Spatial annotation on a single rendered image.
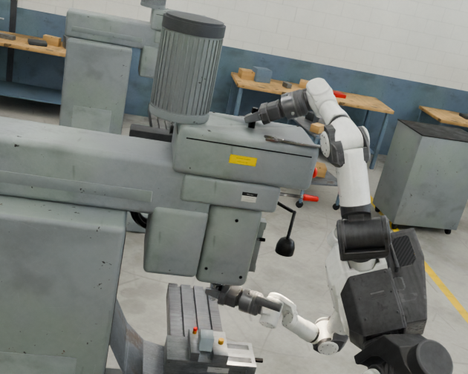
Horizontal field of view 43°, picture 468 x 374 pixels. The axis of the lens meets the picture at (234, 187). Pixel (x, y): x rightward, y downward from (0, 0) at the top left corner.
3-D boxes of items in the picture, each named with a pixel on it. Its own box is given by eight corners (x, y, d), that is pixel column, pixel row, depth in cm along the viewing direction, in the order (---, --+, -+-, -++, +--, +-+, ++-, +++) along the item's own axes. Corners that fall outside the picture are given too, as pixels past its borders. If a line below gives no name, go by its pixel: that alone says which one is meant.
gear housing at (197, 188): (264, 187, 226) (270, 162, 222) (275, 214, 203) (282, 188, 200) (176, 174, 219) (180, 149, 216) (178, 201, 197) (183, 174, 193)
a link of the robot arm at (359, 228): (380, 203, 170) (385, 250, 171) (379, 199, 178) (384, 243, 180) (339, 208, 172) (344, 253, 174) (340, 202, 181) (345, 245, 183)
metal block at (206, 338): (210, 342, 235) (212, 329, 233) (211, 352, 230) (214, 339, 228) (197, 340, 234) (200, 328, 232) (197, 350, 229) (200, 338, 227)
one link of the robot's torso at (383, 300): (437, 346, 194) (403, 250, 213) (451, 312, 165) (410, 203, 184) (348, 366, 196) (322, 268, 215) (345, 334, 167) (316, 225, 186)
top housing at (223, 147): (293, 165, 224) (304, 125, 219) (310, 193, 201) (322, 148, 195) (169, 147, 216) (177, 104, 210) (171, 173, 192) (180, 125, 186)
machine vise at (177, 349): (247, 356, 246) (253, 335, 242) (252, 381, 232) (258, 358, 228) (163, 349, 239) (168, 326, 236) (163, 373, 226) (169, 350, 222)
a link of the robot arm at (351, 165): (330, 131, 168) (338, 208, 170) (373, 125, 169) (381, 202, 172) (318, 131, 179) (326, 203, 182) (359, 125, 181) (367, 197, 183)
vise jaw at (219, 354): (223, 340, 241) (224, 332, 240) (226, 364, 227) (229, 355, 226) (208, 338, 240) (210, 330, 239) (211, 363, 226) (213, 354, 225)
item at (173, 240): (192, 246, 232) (203, 185, 223) (196, 280, 210) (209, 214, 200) (143, 240, 228) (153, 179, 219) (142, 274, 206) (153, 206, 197)
